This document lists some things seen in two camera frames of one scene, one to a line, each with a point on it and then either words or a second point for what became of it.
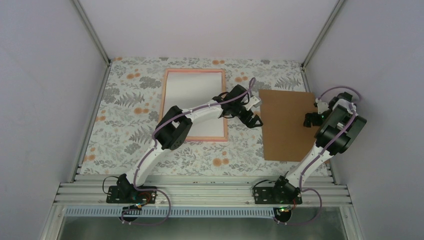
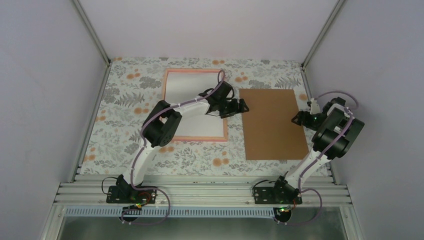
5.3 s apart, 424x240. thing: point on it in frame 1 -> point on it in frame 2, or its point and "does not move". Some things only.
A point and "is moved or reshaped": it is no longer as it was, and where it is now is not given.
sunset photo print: x=188 y=90 does not move
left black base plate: x=140 y=196 does not move
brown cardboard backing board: x=285 y=137 is moved or reshaped
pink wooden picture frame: x=194 y=139 does not move
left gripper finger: x=253 y=121 -> x=242 y=107
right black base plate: x=264 y=195 does not move
